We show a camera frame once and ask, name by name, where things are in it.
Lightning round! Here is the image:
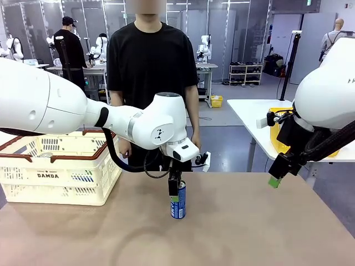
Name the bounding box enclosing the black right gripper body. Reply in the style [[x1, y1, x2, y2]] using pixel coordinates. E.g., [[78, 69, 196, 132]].
[[276, 115, 314, 156]]

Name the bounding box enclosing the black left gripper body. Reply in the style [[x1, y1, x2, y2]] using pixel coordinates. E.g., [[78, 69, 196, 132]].
[[169, 160, 192, 180]]

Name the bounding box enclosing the blue Pocari Sweat can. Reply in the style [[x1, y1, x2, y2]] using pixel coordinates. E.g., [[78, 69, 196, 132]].
[[170, 180, 187, 220]]

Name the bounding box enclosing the person's left forearm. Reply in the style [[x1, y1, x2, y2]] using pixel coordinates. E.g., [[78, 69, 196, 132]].
[[186, 110, 200, 138]]

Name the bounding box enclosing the yellow plastic basket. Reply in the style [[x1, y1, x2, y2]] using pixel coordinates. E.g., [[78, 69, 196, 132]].
[[269, 107, 341, 158]]

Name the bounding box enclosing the cream folding shopping basket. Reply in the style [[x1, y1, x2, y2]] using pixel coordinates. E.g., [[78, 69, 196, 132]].
[[0, 130, 123, 207]]

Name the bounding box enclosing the person's right hand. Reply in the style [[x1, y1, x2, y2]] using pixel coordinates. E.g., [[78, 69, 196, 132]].
[[120, 142, 133, 158]]

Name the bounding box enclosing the black stand with white top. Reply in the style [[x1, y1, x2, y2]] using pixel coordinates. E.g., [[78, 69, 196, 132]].
[[279, 29, 303, 101]]

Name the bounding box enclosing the pile of black bags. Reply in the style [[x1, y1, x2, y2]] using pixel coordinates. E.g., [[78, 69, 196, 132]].
[[265, 54, 286, 78]]

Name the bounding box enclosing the white shoe rack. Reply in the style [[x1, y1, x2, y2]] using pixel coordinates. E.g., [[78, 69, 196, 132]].
[[229, 62, 263, 86]]

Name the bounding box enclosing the person in black t-shirt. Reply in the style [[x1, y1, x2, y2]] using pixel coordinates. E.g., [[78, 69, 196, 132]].
[[106, 0, 200, 172]]

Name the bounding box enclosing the mannequin with apron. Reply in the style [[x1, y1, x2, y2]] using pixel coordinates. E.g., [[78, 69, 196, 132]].
[[318, 18, 346, 62]]

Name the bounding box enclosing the white background desk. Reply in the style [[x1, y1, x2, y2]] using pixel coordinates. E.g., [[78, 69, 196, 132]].
[[83, 64, 108, 105]]

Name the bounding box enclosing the black tripod pole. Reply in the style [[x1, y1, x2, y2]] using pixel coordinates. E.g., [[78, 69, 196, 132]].
[[54, 35, 73, 81]]

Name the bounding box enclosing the bystander in black with cap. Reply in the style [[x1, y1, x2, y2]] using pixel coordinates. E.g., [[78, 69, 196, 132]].
[[52, 16, 88, 95]]

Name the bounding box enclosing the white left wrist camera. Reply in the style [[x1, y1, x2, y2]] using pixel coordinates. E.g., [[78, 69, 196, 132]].
[[201, 151, 212, 173]]

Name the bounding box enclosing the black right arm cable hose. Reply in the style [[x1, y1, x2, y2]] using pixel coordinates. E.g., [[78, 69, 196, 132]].
[[298, 121, 355, 167]]

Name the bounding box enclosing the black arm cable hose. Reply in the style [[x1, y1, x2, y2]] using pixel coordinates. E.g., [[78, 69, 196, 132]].
[[298, 121, 355, 167], [100, 106, 173, 178]]

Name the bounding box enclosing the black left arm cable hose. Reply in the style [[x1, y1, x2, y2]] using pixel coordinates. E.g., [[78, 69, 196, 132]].
[[100, 106, 173, 178]]

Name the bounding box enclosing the brown basket handle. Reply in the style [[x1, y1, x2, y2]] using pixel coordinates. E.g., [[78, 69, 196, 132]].
[[50, 129, 118, 163], [0, 135, 33, 163]]

